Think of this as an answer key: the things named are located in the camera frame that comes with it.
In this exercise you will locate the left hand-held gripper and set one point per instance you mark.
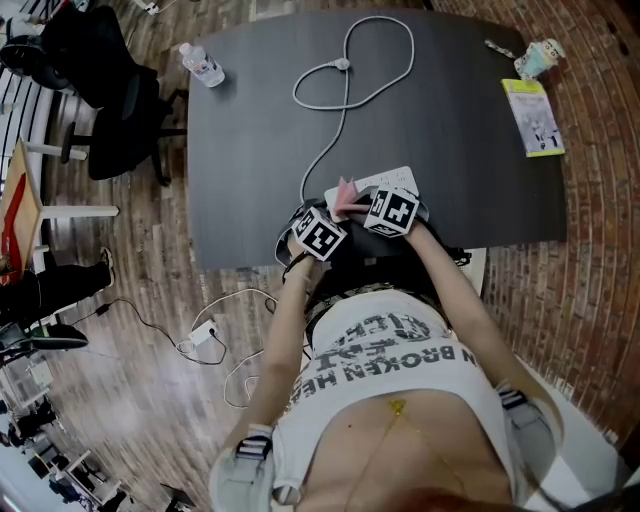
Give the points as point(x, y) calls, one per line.
point(320, 235)

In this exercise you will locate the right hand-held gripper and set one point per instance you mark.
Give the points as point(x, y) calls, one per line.
point(395, 212)

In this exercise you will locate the pink cloth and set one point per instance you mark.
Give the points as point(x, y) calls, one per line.
point(345, 200)

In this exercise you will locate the person's right forearm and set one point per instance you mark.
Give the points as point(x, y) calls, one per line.
point(460, 300)

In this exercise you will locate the person's left forearm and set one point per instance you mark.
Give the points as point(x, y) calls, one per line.
point(285, 340)

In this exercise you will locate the person's black trousers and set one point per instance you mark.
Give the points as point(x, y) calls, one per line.
point(380, 270)

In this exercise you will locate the patterned belt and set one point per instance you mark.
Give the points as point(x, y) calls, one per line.
point(325, 310)

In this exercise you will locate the small white floor power strip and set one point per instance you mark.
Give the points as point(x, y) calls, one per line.
point(203, 332)

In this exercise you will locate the person's white printed shirt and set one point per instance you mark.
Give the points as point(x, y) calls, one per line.
point(400, 370)

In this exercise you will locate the clear plastic water bottle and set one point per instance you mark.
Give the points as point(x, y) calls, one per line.
point(202, 65)

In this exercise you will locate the yellow-green book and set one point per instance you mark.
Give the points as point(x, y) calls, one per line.
point(535, 117)

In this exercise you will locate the black office chair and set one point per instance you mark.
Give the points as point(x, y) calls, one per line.
point(125, 135)

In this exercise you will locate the pale cartoon figurine cup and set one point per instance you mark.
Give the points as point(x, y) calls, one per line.
point(540, 55)

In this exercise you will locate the white plug adapter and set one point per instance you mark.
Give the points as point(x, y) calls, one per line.
point(151, 7)

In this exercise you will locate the white desk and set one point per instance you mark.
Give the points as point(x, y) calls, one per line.
point(55, 150)

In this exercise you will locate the wooden side table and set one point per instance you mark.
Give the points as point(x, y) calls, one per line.
point(32, 220)

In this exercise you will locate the black padded chair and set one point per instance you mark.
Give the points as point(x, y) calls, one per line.
point(60, 340)

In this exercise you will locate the white platform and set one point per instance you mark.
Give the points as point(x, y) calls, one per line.
point(575, 450)

